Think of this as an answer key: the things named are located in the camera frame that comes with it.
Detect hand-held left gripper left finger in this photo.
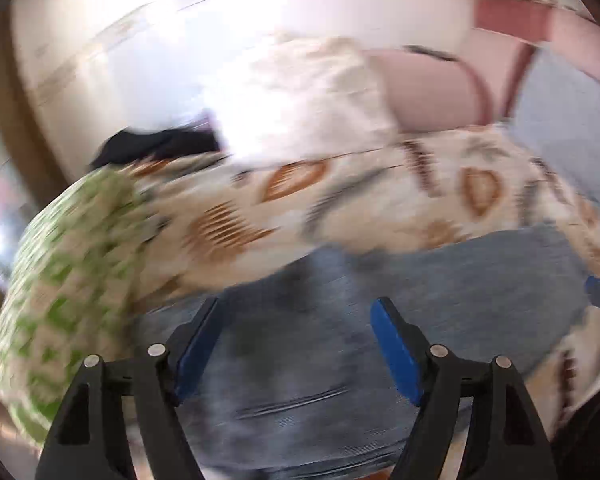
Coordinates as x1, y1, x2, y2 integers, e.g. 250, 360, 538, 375
34, 296, 227, 480

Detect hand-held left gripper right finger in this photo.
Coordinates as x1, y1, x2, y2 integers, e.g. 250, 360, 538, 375
370, 297, 557, 480

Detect blue denim pants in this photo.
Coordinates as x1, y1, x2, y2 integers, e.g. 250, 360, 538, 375
145, 224, 592, 480

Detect green and white patterned cloth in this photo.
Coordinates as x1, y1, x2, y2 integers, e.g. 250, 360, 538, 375
0, 167, 156, 446

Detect cream patterned bed blanket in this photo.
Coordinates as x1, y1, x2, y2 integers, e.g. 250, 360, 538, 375
125, 122, 600, 466

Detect light blue cloth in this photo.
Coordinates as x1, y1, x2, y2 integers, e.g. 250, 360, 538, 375
507, 45, 600, 226

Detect dark cloth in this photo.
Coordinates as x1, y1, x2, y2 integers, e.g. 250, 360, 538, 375
89, 127, 221, 171

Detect pink pillow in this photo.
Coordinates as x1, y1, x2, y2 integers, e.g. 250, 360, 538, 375
370, 47, 496, 133

